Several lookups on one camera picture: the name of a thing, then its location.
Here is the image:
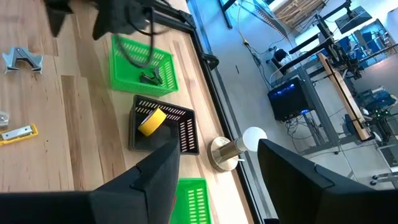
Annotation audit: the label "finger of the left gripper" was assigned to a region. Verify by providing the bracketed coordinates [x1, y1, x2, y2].
[92, 0, 149, 41]
[43, 0, 74, 37]

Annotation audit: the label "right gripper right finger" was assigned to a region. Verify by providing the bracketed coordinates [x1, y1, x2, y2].
[257, 139, 398, 224]

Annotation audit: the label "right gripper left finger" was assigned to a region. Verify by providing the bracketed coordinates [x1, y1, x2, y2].
[90, 139, 181, 224]

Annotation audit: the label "black staple remover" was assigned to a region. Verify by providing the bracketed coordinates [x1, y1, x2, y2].
[139, 66, 164, 87]

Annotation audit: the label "yellow mini stapler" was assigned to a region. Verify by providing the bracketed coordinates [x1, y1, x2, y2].
[0, 124, 39, 147]

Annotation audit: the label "yellow tape roll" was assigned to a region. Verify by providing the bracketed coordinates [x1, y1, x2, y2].
[137, 107, 168, 138]

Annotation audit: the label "green basket for staplers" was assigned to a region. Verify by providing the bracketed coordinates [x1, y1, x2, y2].
[169, 177, 214, 224]

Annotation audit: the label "green basket for staple removers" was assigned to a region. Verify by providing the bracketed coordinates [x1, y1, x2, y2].
[109, 33, 180, 97]

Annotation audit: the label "black plastic basket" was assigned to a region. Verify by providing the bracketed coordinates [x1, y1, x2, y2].
[128, 94, 200, 156]

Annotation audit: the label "white bulb brass lamp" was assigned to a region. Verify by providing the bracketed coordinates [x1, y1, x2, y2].
[207, 126, 268, 173]

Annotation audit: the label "black computer tower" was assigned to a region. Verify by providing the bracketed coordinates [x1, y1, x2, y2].
[267, 77, 315, 123]

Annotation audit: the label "wooden workbench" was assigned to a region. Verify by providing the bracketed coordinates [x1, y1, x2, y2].
[317, 52, 374, 142]

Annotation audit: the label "wooden pallets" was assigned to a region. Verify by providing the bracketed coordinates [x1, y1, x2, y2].
[272, 0, 330, 29]

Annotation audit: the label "black monitor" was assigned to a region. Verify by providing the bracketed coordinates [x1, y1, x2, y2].
[334, 5, 373, 35]

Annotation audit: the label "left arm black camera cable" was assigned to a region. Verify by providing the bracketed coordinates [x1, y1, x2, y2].
[120, 6, 156, 68]

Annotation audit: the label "black aluminium table frame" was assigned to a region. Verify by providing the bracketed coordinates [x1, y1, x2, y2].
[136, 0, 280, 224]

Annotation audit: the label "yellow floor cable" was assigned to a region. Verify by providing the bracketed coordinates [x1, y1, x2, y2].
[236, 1, 251, 46]

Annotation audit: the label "black robot station frame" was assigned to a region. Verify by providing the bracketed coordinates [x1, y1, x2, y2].
[279, 0, 371, 82]

